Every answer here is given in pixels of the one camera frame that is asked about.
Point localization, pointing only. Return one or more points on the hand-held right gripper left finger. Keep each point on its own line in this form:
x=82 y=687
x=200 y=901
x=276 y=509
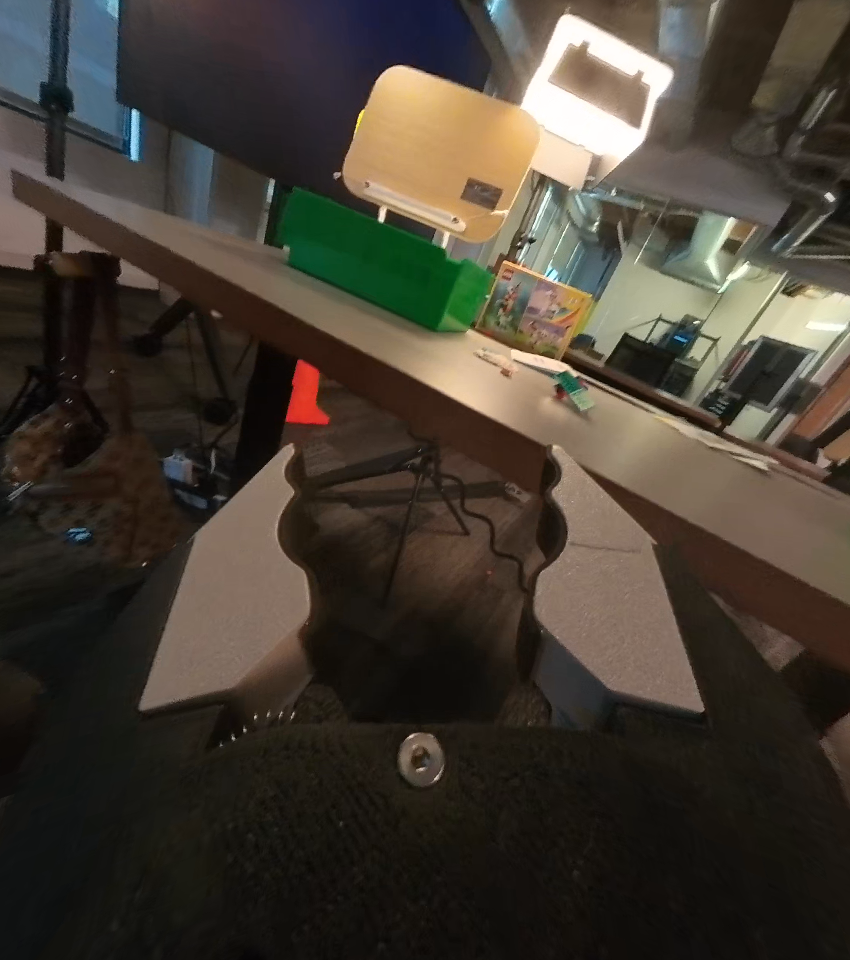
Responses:
x=237 y=600

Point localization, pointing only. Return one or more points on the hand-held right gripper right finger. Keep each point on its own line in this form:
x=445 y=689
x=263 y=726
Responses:
x=604 y=622

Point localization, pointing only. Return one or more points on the multicolour lego model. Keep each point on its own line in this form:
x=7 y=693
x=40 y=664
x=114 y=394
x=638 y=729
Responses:
x=571 y=390

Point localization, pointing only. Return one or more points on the green plastic bin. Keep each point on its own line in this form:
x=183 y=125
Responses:
x=380 y=270

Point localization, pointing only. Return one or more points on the round white lego plate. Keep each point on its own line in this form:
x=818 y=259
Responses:
x=496 y=360

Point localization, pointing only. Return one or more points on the yellow lego box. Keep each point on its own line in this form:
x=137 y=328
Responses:
x=537 y=307

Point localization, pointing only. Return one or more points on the white power strip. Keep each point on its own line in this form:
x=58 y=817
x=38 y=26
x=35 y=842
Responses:
x=185 y=469

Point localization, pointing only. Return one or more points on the orange traffic cone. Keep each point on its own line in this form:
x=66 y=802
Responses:
x=307 y=397

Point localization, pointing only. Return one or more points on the black tripod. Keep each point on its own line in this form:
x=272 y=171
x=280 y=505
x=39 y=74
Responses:
x=413 y=472

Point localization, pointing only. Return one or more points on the colourful instruction booklet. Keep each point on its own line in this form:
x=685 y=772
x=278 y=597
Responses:
x=732 y=444

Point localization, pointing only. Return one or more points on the white instruction booklet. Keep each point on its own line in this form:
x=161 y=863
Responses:
x=537 y=363

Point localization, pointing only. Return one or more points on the black light stand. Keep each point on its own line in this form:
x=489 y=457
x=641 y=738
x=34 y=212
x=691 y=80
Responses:
x=57 y=150

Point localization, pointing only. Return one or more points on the dark display screen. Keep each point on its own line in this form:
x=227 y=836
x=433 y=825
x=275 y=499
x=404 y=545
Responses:
x=297 y=82

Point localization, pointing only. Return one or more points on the studio light panel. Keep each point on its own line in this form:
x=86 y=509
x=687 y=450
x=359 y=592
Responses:
x=597 y=90

